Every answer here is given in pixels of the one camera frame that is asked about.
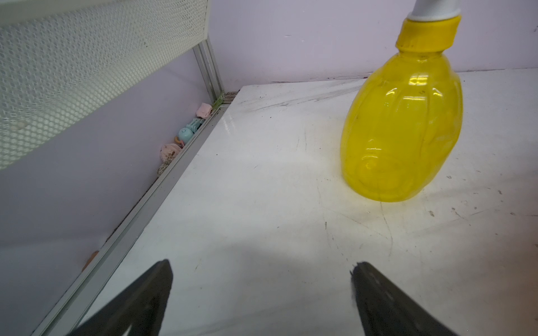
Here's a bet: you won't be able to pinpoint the white mesh wall shelf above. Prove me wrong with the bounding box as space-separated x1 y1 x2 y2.
1 1 211 168

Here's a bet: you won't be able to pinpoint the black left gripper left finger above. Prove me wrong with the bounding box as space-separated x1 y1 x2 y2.
69 260 173 336

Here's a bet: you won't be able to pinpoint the aluminium frame rail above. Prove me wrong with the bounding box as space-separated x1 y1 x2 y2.
31 39 236 336

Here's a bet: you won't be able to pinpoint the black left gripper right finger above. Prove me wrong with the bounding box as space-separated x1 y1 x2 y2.
350 262 456 336

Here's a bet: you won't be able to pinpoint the yellow spray bottle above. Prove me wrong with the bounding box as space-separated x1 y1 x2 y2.
340 1 463 202

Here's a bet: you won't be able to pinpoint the small pastel toys in gap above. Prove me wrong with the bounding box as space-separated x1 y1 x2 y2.
157 103 213 176

